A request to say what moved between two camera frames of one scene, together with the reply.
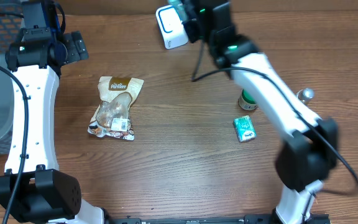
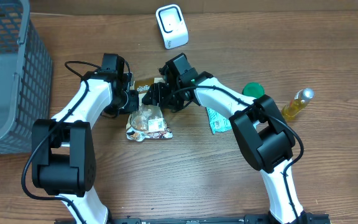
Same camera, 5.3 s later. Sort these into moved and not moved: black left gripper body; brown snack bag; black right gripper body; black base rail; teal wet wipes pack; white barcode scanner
Moved: black left gripper body; brown snack bag; teal wet wipes pack; black right gripper body
Not moved: white barcode scanner; black base rail
